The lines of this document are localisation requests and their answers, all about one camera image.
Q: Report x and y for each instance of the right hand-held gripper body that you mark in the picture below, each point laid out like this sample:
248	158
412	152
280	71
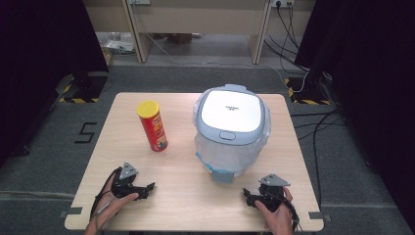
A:
272	194

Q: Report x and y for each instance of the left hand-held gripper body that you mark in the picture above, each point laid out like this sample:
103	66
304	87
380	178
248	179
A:
125	182

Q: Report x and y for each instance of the person's right hand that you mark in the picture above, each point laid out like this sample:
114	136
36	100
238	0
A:
279	218

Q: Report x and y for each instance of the person's left hand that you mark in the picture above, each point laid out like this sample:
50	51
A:
109	209

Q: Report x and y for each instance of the clear plastic bin liner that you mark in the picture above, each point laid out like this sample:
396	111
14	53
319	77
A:
225	156

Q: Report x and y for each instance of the grey tape piece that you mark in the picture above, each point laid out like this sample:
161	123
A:
318	216
73	211

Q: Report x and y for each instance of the red chip can yellow lid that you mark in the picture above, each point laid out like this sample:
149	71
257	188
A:
153	127

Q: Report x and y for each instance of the light blue lidded trash bin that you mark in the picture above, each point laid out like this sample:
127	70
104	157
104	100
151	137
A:
230	112

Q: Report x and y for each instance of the hazard striped stand base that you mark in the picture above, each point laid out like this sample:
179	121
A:
308	93
81	89

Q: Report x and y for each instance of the clutter of papers and boxes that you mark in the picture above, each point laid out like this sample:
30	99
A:
115	45

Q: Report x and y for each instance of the black curtain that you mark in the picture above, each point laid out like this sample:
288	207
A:
368	81
39	58

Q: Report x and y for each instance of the beige wooden desk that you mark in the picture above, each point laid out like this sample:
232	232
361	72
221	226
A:
199	16

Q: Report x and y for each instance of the white wall socket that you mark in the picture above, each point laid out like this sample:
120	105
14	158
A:
282	2

